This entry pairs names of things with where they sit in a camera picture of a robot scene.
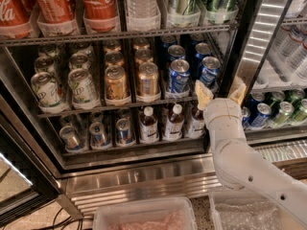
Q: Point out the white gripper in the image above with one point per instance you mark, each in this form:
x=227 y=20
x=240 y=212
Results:
x=223 y=108

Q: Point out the blue pepsi can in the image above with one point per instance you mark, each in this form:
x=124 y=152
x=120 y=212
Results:
x=202 y=50
x=209 y=70
x=179 y=73
x=176 y=52

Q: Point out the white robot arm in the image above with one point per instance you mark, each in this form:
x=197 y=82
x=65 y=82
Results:
x=238 y=165

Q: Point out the blue can compartment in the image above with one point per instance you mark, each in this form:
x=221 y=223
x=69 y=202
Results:
x=259 y=115
x=245 y=116

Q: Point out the green can right compartment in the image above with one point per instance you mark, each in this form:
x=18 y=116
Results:
x=282 y=114

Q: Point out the front right gold can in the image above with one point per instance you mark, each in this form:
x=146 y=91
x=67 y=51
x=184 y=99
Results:
x=147 y=79

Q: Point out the gold can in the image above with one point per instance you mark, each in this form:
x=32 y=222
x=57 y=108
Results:
x=147 y=79
x=116 y=83

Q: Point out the bottom right blue-silver can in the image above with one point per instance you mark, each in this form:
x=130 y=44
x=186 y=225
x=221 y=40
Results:
x=124 y=133

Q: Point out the blue-silver can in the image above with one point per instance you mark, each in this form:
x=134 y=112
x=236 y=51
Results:
x=71 y=138
x=98 y=136
x=124 y=133

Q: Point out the front left gold can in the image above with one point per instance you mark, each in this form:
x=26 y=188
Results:
x=116 y=83

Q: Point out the bottom middle blue-silver can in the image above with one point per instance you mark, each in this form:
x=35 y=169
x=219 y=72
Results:
x=98 y=136

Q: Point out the front right white-green can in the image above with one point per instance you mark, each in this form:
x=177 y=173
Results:
x=82 y=86

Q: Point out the white-green can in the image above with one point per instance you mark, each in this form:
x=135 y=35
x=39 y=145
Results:
x=82 y=86
x=47 y=89

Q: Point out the red coca-cola can centre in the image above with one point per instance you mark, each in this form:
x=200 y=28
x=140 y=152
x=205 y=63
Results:
x=100 y=15

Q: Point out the bottom left blue-silver can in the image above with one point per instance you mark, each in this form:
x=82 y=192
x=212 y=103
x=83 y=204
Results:
x=71 y=138

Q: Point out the front left white-green can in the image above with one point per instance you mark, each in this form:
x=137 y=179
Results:
x=47 y=89

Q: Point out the red coca-cola can middle-left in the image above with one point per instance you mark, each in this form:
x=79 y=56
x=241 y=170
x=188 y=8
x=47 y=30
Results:
x=57 y=11

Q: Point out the open glass fridge door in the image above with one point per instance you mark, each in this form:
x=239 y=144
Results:
x=23 y=186

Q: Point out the red coca-cola can far-left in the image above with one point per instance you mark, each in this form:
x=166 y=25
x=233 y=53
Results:
x=13 y=19

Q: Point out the right brown tea bottle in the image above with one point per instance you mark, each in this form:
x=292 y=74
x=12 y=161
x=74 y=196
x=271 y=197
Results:
x=195 y=123

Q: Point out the brown tea bottle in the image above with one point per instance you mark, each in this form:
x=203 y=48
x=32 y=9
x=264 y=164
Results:
x=195 y=123
x=148 y=126
x=174 y=123

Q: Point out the middle brown tea bottle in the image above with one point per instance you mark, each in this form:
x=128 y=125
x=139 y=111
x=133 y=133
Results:
x=174 y=123

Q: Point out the left brown tea bottle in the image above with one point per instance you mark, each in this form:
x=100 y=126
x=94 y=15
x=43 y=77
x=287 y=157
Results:
x=148 y=126

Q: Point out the right clear plastic bin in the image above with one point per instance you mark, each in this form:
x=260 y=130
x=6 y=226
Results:
x=246 y=210

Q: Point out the clear plastic bin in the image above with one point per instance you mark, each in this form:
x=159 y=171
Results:
x=166 y=213
x=246 y=210

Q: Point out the clear water bottle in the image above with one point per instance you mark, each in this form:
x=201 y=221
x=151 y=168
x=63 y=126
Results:
x=142 y=8

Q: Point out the left clear plastic bin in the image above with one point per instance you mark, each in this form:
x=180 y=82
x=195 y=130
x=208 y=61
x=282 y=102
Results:
x=166 y=213

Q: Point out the top wire fridge shelf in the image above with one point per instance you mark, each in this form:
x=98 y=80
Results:
x=116 y=35

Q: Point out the wire fridge shelf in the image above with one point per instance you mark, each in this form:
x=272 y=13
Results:
x=113 y=107
x=116 y=35

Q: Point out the stainless steel fridge frame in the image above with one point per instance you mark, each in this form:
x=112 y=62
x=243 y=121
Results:
x=91 y=178

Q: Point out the middle wire fridge shelf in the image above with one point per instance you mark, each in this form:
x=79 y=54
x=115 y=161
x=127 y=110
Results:
x=113 y=107

